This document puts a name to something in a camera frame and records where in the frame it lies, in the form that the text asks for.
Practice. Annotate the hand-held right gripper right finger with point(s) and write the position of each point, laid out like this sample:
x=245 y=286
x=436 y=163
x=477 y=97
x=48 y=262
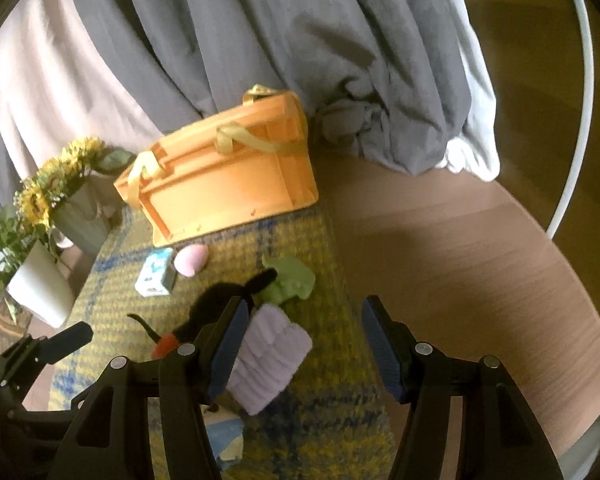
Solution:
x=380 y=347

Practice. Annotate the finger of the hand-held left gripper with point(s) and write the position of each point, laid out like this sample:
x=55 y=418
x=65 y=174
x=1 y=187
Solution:
x=65 y=338

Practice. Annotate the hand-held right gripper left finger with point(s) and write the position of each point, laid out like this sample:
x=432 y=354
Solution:
x=229 y=341

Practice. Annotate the black plush toy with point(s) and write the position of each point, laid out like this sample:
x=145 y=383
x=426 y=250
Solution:
x=215 y=312

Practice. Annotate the lavender fuzzy cloth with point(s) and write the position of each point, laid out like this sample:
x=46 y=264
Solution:
x=267 y=360

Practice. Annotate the green plush toy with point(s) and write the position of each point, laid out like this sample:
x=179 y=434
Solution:
x=290 y=280

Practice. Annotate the pink soft ball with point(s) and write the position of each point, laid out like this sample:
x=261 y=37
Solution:
x=191 y=261

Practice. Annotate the light blue plush toy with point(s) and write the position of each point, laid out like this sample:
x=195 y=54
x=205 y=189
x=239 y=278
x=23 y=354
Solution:
x=225 y=437

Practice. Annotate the white blue soft cube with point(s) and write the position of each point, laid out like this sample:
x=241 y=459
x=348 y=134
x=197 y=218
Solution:
x=155 y=275

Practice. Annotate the orange plastic storage basket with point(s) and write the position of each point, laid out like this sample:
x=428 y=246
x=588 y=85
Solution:
x=220 y=170

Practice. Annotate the woven wicker basket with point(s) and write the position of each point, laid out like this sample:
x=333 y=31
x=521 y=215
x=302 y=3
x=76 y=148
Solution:
x=7 y=325

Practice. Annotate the yellow blue woven rug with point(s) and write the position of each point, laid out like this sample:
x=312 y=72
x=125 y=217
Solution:
x=285 y=360

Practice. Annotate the white plant pot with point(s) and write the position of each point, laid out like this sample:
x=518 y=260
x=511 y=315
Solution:
x=39 y=285

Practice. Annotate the green leafy plant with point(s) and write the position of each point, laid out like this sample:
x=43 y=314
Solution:
x=7 y=255

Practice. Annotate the white flower pot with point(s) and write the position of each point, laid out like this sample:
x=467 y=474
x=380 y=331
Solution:
x=82 y=217

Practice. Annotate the sunflower bouquet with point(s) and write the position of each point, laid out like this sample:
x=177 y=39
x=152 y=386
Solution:
x=55 y=180

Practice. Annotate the pink sheer curtain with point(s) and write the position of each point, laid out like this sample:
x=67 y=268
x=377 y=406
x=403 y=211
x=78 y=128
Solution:
x=65 y=105

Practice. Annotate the grey curtain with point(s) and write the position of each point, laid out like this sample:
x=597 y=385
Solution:
x=260 y=45

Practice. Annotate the white curved tube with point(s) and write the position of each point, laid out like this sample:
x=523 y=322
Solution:
x=577 y=110

